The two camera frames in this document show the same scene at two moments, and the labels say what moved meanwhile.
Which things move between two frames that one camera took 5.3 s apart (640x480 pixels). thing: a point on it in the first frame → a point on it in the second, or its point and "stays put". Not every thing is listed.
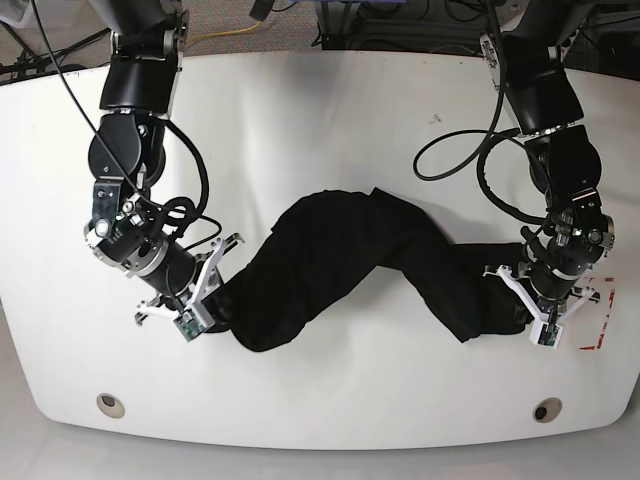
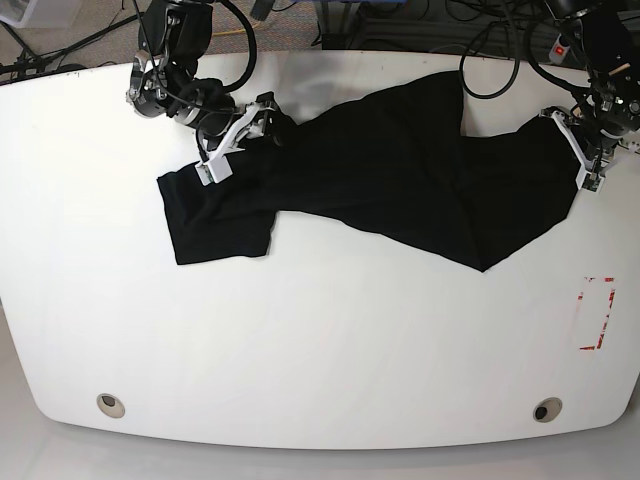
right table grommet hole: x=547 y=410 stays put
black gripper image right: x=552 y=283 → x=600 y=135
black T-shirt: x=328 y=244 → x=390 y=160
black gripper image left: x=172 y=273 → x=218 y=117
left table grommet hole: x=110 y=405 stays put
